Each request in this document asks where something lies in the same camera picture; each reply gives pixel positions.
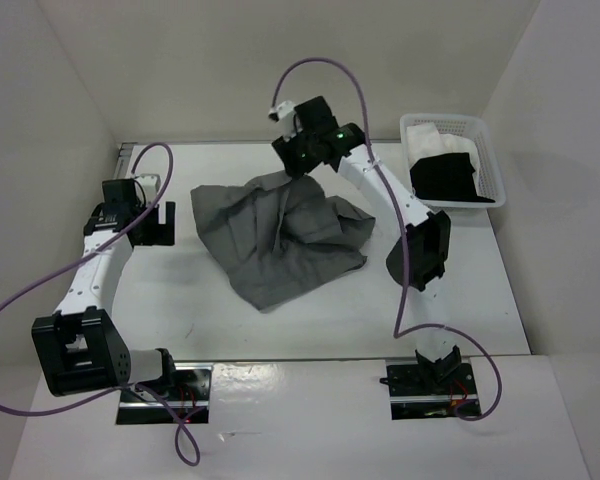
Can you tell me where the grey skirt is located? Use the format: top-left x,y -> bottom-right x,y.
190,171 -> 376,312

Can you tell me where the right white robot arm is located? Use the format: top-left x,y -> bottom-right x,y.
268,96 -> 461,393

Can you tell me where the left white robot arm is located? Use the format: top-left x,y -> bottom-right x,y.
31,174 -> 179,400

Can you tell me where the white skirt in basket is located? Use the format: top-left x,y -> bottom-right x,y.
405,123 -> 481,186

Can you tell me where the black folded skirt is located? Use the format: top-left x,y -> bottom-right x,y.
410,153 -> 494,203

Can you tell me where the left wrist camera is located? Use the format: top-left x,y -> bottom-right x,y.
134,174 -> 162,204

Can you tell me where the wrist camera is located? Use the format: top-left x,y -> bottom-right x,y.
268,101 -> 296,139
134,174 -> 162,204

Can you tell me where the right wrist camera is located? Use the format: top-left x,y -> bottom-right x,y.
268,101 -> 296,139

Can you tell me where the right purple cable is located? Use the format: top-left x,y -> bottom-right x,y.
270,57 -> 505,422

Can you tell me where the purple cable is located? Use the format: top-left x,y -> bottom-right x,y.
270,57 -> 505,422
0,142 -> 207,466

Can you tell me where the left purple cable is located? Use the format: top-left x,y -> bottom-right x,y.
0,142 -> 207,466

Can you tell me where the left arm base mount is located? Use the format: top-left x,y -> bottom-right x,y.
116,362 -> 213,425

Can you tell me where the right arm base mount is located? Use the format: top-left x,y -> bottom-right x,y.
379,360 -> 482,420

